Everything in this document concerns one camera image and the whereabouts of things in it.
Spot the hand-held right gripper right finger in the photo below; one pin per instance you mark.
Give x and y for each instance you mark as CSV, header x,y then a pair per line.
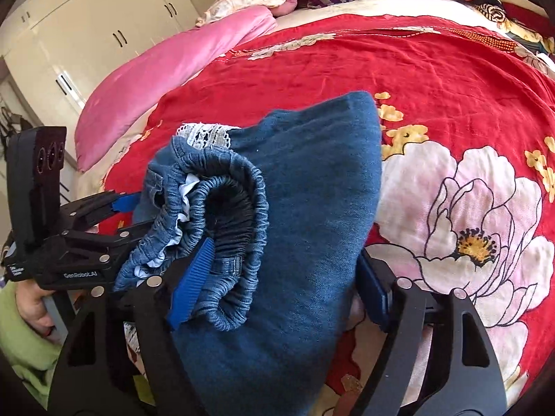
x,y
373,290

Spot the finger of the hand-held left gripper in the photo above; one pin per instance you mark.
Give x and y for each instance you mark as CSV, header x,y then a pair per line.
x,y
125,203
125,235

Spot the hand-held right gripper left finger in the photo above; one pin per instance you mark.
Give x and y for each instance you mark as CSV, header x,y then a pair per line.
x,y
190,281

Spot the blue denim pants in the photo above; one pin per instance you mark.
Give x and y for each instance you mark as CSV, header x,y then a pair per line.
x,y
303,208

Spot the person's left forearm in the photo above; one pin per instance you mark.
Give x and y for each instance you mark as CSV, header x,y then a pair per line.
x,y
24,355

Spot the person's left hand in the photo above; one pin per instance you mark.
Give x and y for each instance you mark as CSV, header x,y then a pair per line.
x,y
37,307

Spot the dark hanging object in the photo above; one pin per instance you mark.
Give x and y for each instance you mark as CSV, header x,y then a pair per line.
x,y
11,123

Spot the pink quilt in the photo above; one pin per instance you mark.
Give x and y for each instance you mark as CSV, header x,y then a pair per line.
x,y
164,82

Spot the white wardrobe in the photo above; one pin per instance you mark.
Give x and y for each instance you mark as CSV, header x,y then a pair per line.
x,y
86,26

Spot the red floral bedspread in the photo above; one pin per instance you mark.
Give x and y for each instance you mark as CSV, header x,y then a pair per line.
x,y
455,86

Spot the white floral pillow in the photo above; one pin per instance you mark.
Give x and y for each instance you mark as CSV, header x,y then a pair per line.
x,y
243,2

